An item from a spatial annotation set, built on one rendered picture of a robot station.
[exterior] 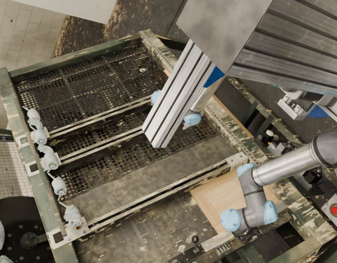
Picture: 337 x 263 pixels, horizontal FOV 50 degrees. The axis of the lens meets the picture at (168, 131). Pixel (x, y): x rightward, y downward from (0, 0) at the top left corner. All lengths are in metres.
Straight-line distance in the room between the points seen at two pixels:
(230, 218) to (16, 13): 5.93
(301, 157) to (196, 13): 0.54
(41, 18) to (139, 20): 2.45
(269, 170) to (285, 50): 0.46
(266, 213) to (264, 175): 0.13
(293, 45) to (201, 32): 0.23
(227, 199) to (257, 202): 0.78
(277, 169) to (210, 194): 0.91
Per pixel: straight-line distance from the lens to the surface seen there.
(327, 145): 1.13
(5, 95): 2.78
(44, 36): 7.11
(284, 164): 1.23
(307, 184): 2.22
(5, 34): 6.97
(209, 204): 2.06
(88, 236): 2.00
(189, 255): 1.89
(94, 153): 2.26
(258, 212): 1.33
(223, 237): 1.95
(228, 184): 2.15
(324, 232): 2.08
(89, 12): 5.46
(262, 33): 0.87
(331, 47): 1.10
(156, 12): 4.65
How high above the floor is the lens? 2.67
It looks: 40 degrees down
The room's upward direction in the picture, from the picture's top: 88 degrees counter-clockwise
